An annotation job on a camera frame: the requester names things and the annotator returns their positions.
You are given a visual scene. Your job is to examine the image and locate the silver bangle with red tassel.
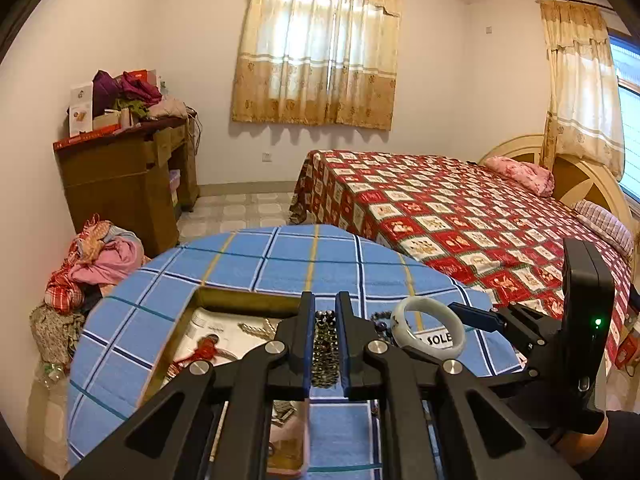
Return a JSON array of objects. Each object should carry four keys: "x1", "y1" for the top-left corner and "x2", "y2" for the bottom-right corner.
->
[{"x1": 166, "y1": 334, "x2": 238, "y2": 379}]

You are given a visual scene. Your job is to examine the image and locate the pale jade bangle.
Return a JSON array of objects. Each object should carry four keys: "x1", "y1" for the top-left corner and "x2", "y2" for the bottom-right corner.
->
[{"x1": 390, "y1": 296, "x2": 466, "y2": 361}]

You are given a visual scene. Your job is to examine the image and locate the dark blue bead bracelet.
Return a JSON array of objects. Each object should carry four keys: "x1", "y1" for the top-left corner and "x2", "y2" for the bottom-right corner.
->
[{"x1": 369, "y1": 310, "x2": 402, "y2": 346}]

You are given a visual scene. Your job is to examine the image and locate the person's right hand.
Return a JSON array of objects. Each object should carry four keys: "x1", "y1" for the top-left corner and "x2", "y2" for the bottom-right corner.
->
[{"x1": 547, "y1": 415, "x2": 608, "y2": 466}]

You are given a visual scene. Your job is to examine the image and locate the printed paper sheet in tin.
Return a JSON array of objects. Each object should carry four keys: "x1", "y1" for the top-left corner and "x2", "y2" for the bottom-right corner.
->
[{"x1": 171, "y1": 308, "x2": 281, "y2": 366}]

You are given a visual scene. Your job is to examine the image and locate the pink metal tin box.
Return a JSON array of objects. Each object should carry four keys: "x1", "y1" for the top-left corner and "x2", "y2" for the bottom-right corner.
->
[{"x1": 139, "y1": 287, "x2": 309, "y2": 479}]

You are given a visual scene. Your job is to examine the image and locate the red patchwork bedspread bed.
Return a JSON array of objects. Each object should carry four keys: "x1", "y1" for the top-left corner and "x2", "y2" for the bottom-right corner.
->
[{"x1": 290, "y1": 150, "x2": 631, "y2": 363}]

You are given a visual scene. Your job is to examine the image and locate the blue plaid tablecloth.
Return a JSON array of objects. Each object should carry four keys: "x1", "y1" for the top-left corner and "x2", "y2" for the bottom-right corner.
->
[{"x1": 66, "y1": 226, "x2": 522, "y2": 479}]

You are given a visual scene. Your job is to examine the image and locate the pink floral pillow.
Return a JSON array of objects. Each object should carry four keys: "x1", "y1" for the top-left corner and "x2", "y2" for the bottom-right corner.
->
[{"x1": 483, "y1": 156, "x2": 555, "y2": 197}]

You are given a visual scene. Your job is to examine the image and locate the purple striped pillow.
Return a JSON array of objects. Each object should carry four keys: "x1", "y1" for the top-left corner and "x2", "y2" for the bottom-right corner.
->
[{"x1": 573, "y1": 200, "x2": 634, "y2": 261}]

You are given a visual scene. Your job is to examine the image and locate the cream wooden headboard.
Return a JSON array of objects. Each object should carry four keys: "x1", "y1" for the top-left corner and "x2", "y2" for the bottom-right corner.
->
[{"x1": 480, "y1": 133, "x2": 639, "y2": 234}]

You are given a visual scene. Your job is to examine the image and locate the grey floral fabric bag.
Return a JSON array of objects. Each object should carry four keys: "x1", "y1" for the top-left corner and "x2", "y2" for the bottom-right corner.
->
[{"x1": 29, "y1": 304, "x2": 86, "y2": 367}]

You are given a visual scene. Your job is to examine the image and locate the pile of clothes on floor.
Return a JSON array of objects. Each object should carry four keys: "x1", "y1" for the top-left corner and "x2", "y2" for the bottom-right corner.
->
[{"x1": 43, "y1": 214, "x2": 146, "y2": 314}]

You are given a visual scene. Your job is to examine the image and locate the beige side window curtain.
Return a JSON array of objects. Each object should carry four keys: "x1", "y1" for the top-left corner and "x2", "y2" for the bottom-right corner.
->
[{"x1": 539, "y1": 0, "x2": 625, "y2": 180}]

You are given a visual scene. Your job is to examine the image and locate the brown wooden desk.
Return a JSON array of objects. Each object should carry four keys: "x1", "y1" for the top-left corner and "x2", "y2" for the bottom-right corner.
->
[{"x1": 53, "y1": 117, "x2": 200, "y2": 257}]

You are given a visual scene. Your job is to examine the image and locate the long red flat box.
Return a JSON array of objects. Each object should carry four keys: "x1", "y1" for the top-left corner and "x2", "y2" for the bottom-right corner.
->
[{"x1": 52, "y1": 125, "x2": 120, "y2": 151}]

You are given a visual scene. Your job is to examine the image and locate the beige patterned window curtain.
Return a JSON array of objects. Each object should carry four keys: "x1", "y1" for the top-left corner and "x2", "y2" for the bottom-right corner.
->
[{"x1": 231, "y1": 0, "x2": 402, "y2": 131}]

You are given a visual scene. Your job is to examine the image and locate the white product box on desk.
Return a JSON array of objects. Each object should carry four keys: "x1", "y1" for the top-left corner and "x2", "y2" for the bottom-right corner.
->
[{"x1": 68, "y1": 82, "x2": 93, "y2": 136}]

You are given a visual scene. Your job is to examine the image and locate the pile of clothes on desk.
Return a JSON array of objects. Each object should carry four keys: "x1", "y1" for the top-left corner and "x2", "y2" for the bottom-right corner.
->
[{"x1": 92, "y1": 70, "x2": 189, "y2": 122}]

